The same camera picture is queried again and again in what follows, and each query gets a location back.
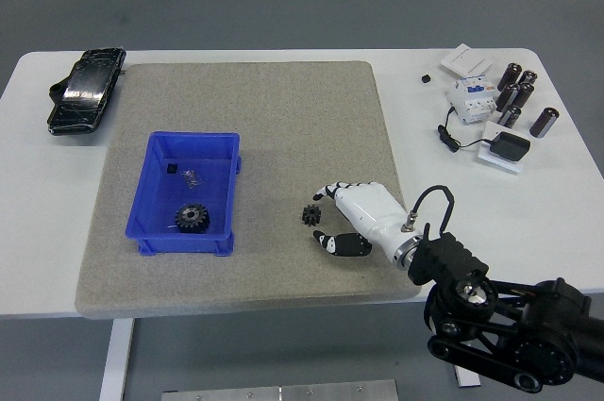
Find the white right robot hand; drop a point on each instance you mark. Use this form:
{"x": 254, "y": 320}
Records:
{"x": 373, "y": 212}

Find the small black gear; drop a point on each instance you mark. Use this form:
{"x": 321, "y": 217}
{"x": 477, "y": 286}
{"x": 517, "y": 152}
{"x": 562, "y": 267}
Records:
{"x": 312, "y": 215}

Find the large black gear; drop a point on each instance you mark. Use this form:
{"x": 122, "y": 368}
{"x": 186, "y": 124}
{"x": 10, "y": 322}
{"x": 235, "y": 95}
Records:
{"x": 192, "y": 218}

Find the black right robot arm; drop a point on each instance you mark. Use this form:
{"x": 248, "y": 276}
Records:
{"x": 519, "y": 325}

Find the blue plastic box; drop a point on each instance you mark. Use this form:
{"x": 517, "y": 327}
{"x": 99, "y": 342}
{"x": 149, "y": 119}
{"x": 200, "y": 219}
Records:
{"x": 146, "y": 238}

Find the small black cube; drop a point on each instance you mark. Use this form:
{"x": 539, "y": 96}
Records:
{"x": 426, "y": 78}
{"x": 172, "y": 168}

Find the white socket panel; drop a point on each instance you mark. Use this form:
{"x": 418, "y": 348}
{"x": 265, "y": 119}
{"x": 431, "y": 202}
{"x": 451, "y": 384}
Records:
{"x": 493, "y": 129}

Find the white circuit breaker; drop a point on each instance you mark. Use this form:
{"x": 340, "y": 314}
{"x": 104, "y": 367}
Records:
{"x": 472, "y": 101}

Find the black power adapter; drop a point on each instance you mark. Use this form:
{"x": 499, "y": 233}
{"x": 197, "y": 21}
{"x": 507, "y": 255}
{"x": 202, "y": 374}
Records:
{"x": 509, "y": 147}

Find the grey-brown mat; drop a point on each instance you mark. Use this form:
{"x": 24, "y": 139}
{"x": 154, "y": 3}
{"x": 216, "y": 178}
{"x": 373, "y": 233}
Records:
{"x": 264, "y": 104}

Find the dark brown capacitor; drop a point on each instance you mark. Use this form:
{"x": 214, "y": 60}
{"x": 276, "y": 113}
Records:
{"x": 510, "y": 117}
{"x": 528, "y": 77}
{"x": 506, "y": 96}
{"x": 509, "y": 76}
{"x": 545, "y": 122}
{"x": 524, "y": 95}

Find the small clear screw bag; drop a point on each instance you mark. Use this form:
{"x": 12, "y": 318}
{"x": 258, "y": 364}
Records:
{"x": 192, "y": 178}

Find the white table leg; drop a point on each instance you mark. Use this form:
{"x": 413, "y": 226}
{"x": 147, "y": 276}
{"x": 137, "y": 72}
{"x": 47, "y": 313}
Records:
{"x": 467, "y": 376}
{"x": 115, "y": 358}

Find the silver metal plate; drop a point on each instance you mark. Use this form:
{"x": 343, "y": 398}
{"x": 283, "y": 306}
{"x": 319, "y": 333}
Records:
{"x": 278, "y": 391}

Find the black wrapped device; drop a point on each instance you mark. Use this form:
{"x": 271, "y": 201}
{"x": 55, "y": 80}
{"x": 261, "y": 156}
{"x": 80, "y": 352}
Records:
{"x": 85, "y": 87}

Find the white switch panel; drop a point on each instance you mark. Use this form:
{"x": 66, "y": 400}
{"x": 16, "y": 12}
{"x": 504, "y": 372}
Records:
{"x": 467, "y": 60}

